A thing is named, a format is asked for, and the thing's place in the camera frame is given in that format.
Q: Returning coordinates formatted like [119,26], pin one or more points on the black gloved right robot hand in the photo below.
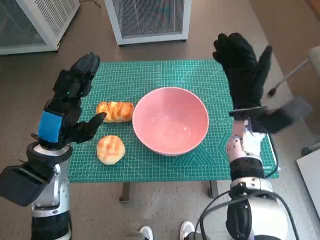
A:
[242,75]

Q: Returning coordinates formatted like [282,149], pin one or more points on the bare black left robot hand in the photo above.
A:
[65,105]

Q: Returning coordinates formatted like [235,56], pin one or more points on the long toy bread loaf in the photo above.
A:
[120,111]

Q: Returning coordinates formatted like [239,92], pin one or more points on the round toy bread bun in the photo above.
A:
[111,150]

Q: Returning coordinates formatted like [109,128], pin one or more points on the pink bowl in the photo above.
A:
[170,120]

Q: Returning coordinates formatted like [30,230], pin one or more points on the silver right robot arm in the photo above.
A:
[250,170]

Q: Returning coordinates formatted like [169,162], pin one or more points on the green cutting mat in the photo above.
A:
[155,75]

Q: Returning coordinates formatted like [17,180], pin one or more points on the white cabinet with slotted side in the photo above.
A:
[50,15]

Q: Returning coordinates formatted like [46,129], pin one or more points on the metal table leg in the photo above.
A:
[213,190]
[126,192]

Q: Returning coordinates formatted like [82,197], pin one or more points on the white mesh front cabinet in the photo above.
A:
[150,20]

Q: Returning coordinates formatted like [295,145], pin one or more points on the white board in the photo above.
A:
[310,175]

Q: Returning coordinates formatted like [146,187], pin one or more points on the white left robot foot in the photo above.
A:
[147,232]

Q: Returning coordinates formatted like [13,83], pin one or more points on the white robot foot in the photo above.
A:
[187,230]
[147,232]

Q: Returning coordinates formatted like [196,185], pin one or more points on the white right robot foot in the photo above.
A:
[187,230]

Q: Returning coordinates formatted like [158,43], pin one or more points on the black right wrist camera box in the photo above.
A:
[282,117]

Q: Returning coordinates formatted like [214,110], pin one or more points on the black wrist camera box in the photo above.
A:
[22,185]
[282,117]

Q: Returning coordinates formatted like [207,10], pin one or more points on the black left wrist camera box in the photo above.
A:
[22,185]

